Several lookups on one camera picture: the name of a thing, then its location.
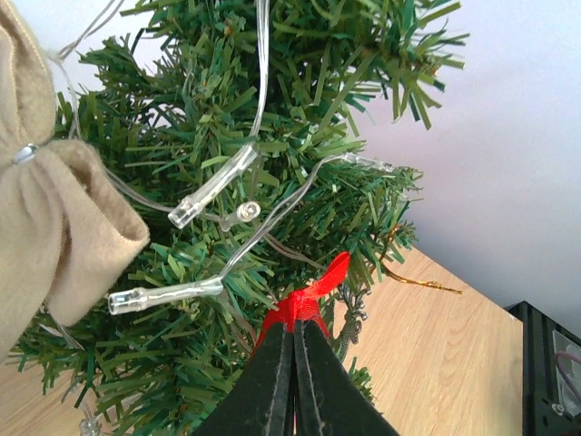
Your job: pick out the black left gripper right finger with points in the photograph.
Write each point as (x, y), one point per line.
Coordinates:
(327, 402)

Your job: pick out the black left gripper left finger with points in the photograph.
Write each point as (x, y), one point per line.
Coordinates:
(261, 402)

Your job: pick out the red ribbon bow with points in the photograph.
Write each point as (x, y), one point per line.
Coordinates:
(303, 304)

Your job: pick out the small green christmas tree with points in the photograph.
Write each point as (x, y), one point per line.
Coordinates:
(249, 181)

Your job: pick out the black front frame rail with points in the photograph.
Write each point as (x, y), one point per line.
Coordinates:
(551, 374)

